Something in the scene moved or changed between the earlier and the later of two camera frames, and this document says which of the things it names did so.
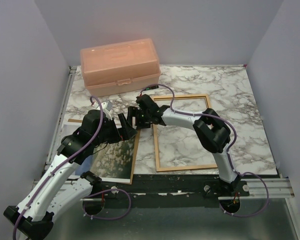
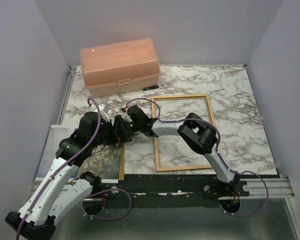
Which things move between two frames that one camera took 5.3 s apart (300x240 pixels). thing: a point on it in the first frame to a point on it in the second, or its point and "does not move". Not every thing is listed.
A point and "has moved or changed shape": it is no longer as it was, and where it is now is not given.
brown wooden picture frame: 177,168 does not move
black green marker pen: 152,87 does not move
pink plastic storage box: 120,67 does not move
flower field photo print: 111,161 has moved or changed shape
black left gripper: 123,133 does not move
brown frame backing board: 137,141 to 121,170
